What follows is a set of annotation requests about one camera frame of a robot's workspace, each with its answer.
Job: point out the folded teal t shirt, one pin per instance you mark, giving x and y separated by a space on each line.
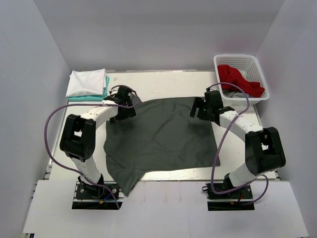
91 98

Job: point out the red t shirt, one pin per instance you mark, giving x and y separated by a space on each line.
232 75

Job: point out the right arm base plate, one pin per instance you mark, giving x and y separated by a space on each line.
240 200

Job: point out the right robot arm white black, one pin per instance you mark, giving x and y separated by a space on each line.
263 148

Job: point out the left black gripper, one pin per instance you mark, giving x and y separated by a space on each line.
127 112

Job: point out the white plastic basket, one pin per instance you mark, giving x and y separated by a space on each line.
250 70

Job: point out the dark grey t shirt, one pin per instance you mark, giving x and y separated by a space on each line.
161 137

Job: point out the grey t shirt in basket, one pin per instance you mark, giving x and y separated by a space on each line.
235 94

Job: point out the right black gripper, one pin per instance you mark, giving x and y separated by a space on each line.
198 112

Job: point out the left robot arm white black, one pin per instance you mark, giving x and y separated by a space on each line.
78 140

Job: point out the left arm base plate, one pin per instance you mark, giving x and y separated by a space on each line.
87 199

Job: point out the folded white t shirt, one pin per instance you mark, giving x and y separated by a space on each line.
86 83

